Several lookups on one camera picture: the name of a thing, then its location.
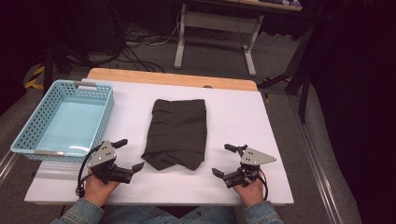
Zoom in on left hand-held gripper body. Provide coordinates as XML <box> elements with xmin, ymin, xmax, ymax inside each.
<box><xmin>87</xmin><ymin>140</ymin><xmax>134</xmax><ymax>185</ymax></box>

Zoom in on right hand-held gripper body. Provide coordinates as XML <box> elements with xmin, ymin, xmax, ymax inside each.
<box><xmin>222</xmin><ymin>144</ymin><xmax>277</xmax><ymax>189</ymax></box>

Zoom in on light blue perforated plastic basket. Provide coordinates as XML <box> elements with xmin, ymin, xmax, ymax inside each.
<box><xmin>9</xmin><ymin>79</ymin><xmax>115</xmax><ymax>163</ymax></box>

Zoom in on dark olive cloth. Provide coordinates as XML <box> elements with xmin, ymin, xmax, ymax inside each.
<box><xmin>140</xmin><ymin>98</ymin><xmax>208</xmax><ymax>172</ymax></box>

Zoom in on person's left hand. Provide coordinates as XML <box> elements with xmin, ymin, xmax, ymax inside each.
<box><xmin>83</xmin><ymin>172</ymin><xmax>120</xmax><ymax>208</ymax></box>

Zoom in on person's right hand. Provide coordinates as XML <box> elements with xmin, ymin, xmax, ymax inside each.
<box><xmin>233</xmin><ymin>176</ymin><xmax>265</xmax><ymax>208</ymax></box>

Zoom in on person's legs in jeans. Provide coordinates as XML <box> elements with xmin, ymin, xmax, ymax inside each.
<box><xmin>99</xmin><ymin>204</ymin><xmax>247</xmax><ymax>224</ymax></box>

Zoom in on wooden table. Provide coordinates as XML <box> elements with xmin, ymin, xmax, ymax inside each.
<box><xmin>87</xmin><ymin>67</ymin><xmax>259</xmax><ymax>92</ymax></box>

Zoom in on black metal stand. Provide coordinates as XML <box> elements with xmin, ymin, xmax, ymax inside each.
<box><xmin>257</xmin><ymin>24</ymin><xmax>316</xmax><ymax>124</ymax></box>
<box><xmin>42</xmin><ymin>43</ymin><xmax>54</xmax><ymax>94</ymax></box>

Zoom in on yellow black striped tape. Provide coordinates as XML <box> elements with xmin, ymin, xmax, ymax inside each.
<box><xmin>24</xmin><ymin>63</ymin><xmax>46</xmax><ymax>91</ymax></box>

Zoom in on grey-legged desk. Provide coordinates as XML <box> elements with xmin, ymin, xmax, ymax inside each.
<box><xmin>173</xmin><ymin>0</ymin><xmax>304</xmax><ymax>77</ymax></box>

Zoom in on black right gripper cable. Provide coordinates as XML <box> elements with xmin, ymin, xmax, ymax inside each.
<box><xmin>257</xmin><ymin>167</ymin><xmax>269</xmax><ymax>202</ymax></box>

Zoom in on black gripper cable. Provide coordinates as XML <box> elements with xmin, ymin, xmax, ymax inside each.
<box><xmin>257</xmin><ymin>167</ymin><xmax>269</xmax><ymax>202</ymax></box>
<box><xmin>75</xmin><ymin>144</ymin><xmax>104</xmax><ymax>199</ymax></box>

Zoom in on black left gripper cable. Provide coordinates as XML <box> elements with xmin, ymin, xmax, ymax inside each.
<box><xmin>75</xmin><ymin>144</ymin><xmax>104</xmax><ymax>199</ymax></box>

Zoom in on metal floor rail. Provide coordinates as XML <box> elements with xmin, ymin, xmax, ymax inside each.
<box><xmin>288</xmin><ymin>92</ymin><xmax>347</xmax><ymax>224</ymax></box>
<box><xmin>0</xmin><ymin>150</ymin><xmax>20</xmax><ymax>186</ymax></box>

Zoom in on black floor cable tangle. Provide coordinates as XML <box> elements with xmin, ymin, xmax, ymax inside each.
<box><xmin>106</xmin><ymin>18</ymin><xmax>176</xmax><ymax>73</ymax></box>

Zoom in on white floor cable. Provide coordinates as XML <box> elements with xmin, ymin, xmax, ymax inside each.
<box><xmin>148</xmin><ymin>8</ymin><xmax>183</xmax><ymax>47</ymax></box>

